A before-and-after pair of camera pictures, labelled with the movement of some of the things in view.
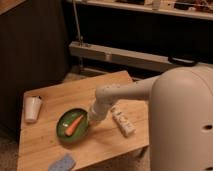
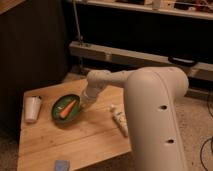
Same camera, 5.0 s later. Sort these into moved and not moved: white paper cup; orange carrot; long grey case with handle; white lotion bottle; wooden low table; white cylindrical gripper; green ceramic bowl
Moved: orange carrot; green ceramic bowl; white cylindrical gripper
Not moved: wooden low table; long grey case with handle; white lotion bottle; white paper cup
